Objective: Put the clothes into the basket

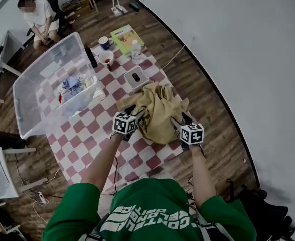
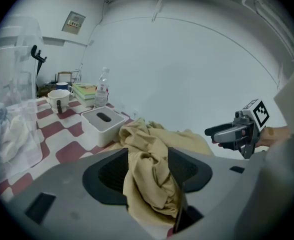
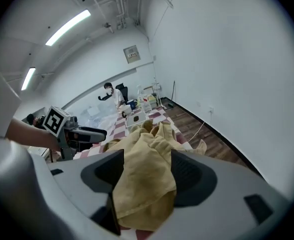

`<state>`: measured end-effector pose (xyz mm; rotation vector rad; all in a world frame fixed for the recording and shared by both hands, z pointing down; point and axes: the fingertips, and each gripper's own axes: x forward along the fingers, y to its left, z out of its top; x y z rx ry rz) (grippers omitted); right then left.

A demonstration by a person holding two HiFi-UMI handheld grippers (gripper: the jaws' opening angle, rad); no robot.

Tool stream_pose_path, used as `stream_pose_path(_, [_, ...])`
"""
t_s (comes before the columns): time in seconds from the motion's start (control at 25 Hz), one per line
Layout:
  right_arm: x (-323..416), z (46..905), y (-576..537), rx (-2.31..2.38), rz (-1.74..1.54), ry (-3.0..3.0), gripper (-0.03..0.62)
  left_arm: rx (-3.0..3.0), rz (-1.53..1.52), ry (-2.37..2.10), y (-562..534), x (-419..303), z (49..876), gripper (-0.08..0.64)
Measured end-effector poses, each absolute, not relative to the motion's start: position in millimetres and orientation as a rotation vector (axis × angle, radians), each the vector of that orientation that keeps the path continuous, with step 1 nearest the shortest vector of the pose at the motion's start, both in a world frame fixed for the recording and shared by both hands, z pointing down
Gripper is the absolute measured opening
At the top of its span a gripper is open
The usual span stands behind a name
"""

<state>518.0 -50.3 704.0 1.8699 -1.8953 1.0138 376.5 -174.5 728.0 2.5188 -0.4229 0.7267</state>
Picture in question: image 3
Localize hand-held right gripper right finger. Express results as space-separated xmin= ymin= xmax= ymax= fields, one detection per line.
xmin=153 ymin=149 xmax=291 ymax=240

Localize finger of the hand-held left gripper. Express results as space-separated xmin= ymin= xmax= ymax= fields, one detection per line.
xmin=70 ymin=131 xmax=107 ymax=144
xmin=77 ymin=126 xmax=108 ymax=137

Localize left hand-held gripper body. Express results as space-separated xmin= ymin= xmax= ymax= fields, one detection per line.
xmin=40 ymin=105 xmax=80 ymax=162

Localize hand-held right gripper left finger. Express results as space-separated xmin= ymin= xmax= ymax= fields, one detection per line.
xmin=46 ymin=148 xmax=126 ymax=237

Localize clear plastic storage bin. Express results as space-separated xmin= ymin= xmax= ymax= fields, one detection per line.
xmin=80 ymin=102 xmax=125 ymax=137

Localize beige clothes garment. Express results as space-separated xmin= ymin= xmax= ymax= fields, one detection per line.
xmin=100 ymin=120 xmax=208 ymax=233

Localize person's left forearm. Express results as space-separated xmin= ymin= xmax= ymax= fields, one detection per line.
xmin=5 ymin=117 xmax=63 ymax=153

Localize red white checkered tablecloth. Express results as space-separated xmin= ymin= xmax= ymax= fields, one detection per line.
xmin=72 ymin=105 xmax=196 ymax=240

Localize white slanted-leg desk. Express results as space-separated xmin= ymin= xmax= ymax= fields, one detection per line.
xmin=26 ymin=145 xmax=55 ymax=164

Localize white square device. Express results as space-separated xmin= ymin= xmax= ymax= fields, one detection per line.
xmin=125 ymin=112 xmax=148 ymax=128

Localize white mug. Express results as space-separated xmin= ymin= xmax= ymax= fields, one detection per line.
xmin=120 ymin=104 xmax=133 ymax=118

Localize black office chair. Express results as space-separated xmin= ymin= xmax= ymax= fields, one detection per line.
xmin=115 ymin=82 xmax=130 ymax=105

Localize ceiling light bar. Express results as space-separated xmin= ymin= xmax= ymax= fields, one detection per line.
xmin=44 ymin=8 xmax=92 ymax=47
xmin=20 ymin=66 xmax=37 ymax=92

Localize white folding stand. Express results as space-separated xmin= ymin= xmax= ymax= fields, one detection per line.
xmin=150 ymin=82 xmax=168 ymax=110

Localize white ceiling pipes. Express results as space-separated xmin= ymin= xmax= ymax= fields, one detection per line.
xmin=111 ymin=0 xmax=144 ymax=31

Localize white socket cable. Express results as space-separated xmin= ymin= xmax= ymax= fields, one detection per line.
xmin=188 ymin=111 xmax=213 ymax=143

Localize grey wall electrical panel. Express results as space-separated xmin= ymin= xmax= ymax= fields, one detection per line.
xmin=122 ymin=44 xmax=141 ymax=65

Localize long-handled floor mop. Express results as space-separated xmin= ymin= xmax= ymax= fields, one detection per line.
xmin=170 ymin=80 xmax=177 ymax=109

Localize ceiling surveillance camera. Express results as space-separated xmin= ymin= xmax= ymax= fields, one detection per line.
xmin=102 ymin=21 xmax=115 ymax=34

